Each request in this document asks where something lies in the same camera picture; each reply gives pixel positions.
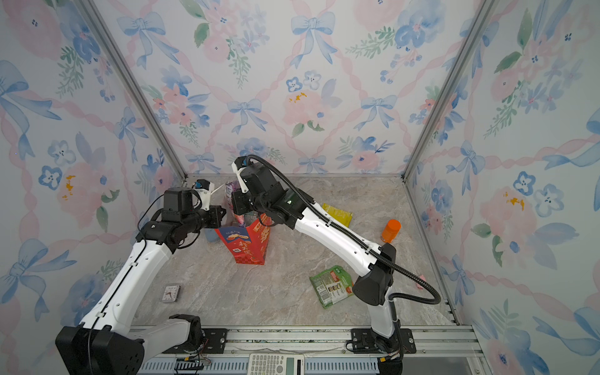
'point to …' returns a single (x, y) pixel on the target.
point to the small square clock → (171, 293)
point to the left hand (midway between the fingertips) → (225, 208)
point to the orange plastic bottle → (391, 230)
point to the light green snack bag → (332, 286)
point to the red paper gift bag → (248, 244)
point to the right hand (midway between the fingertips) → (231, 193)
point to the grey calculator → (276, 364)
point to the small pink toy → (421, 277)
